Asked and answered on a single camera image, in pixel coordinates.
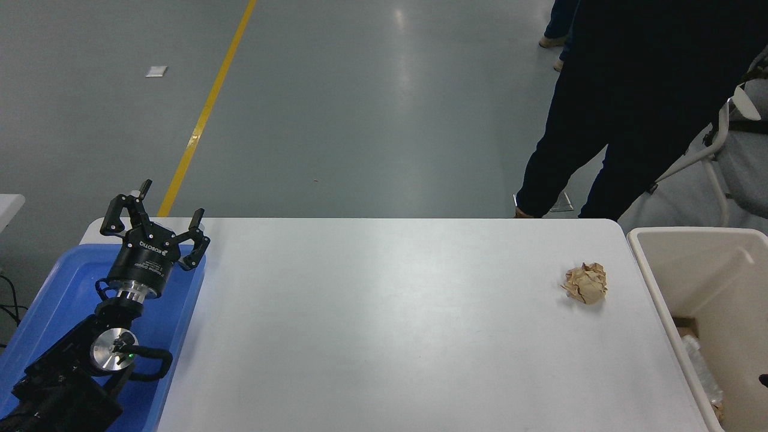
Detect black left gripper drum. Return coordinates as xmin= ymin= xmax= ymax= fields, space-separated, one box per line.
xmin=108 ymin=221 xmax=182 ymax=299

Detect silver foil plate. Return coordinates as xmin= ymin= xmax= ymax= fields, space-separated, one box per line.
xmin=681 ymin=334 xmax=725 ymax=410

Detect blue plastic tray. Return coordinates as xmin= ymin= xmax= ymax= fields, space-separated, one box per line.
xmin=0 ymin=243 xmax=208 ymax=432

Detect white side table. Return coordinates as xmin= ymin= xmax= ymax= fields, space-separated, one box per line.
xmin=0 ymin=194 xmax=26 ymax=235

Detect person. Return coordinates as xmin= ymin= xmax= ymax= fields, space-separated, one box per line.
xmin=515 ymin=0 xmax=768 ymax=220
xmin=538 ymin=0 xmax=580 ymax=73

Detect large pale plastic bin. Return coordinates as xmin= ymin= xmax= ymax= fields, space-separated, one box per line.
xmin=626 ymin=227 xmax=768 ymax=432

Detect black floor cables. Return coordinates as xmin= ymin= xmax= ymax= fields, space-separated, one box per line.
xmin=0 ymin=273 xmax=29 ymax=350

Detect white frame grey chair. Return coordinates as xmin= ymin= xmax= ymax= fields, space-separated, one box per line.
xmin=648 ymin=51 xmax=768 ymax=227

